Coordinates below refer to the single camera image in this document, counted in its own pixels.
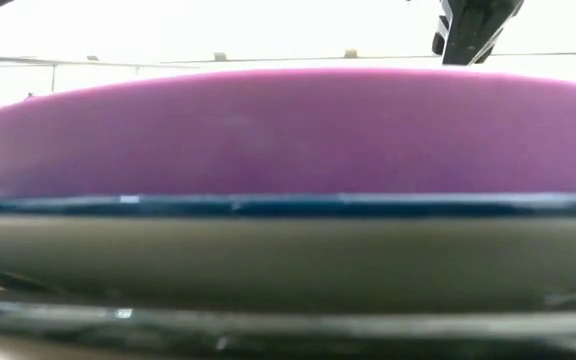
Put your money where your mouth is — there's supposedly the purple plate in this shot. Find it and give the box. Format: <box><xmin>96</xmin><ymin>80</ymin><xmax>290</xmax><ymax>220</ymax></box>
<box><xmin>0</xmin><ymin>67</ymin><xmax>576</xmax><ymax>197</ymax></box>

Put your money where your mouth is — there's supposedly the blue patterned plate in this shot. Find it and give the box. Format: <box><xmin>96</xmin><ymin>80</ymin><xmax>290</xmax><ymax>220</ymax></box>
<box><xmin>0</xmin><ymin>192</ymin><xmax>576</xmax><ymax>301</ymax></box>

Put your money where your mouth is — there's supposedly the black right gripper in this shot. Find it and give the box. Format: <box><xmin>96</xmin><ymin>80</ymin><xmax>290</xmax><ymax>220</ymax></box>
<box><xmin>430</xmin><ymin>0</ymin><xmax>525</xmax><ymax>67</ymax></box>

